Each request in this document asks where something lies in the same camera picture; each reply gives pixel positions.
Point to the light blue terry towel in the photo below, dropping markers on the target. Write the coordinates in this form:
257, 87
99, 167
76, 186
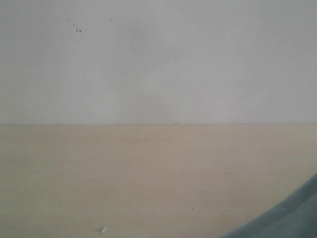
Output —
293, 217

